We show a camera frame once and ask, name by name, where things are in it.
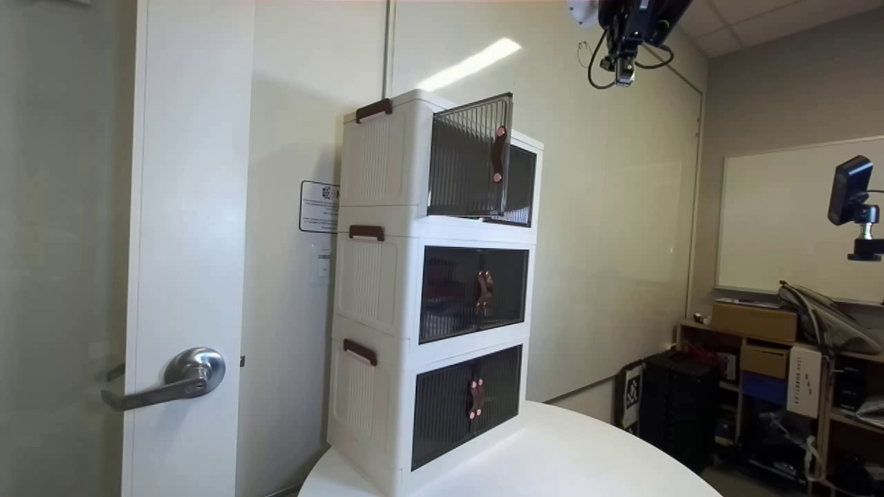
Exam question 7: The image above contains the white room door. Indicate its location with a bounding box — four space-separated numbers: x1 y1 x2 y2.
122 0 256 497

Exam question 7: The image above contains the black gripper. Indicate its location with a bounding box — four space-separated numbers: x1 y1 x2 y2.
597 0 693 89

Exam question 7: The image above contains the silver door lever handle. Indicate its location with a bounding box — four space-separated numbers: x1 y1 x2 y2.
99 344 229 415

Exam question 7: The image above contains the blue box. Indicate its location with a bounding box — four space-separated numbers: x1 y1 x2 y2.
741 369 791 408

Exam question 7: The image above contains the black low cabinet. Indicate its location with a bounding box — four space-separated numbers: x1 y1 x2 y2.
639 351 720 475

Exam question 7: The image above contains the framed wall sign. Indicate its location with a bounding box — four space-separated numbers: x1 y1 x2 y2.
296 176 343 238

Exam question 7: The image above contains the black and white marker board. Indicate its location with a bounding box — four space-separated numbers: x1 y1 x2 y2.
619 359 648 431

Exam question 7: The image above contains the black camera on mount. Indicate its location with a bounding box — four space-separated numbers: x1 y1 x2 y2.
825 151 884 264

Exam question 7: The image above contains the white cardboard box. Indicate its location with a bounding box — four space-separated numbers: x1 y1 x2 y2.
785 341 825 421

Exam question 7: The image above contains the wooden storage shelf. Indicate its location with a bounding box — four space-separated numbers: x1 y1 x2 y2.
677 318 884 497

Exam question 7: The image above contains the dark translucent cabinet door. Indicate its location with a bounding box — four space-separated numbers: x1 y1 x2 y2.
501 137 538 230
421 245 483 344
429 92 517 224
479 245 532 333
409 355 474 473
470 344 526 437

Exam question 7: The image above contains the brown cabinet side handle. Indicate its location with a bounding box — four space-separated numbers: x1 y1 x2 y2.
353 96 394 127
345 224 386 245
340 336 382 369

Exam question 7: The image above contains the large brown cardboard box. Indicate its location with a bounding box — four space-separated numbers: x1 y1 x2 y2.
709 300 802 347

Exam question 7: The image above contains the small brown cardboard box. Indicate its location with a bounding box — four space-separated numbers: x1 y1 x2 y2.
741 341 792 381

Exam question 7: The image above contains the white three-tier storage cabinet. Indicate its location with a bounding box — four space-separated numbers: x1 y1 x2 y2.
324 89 546 497

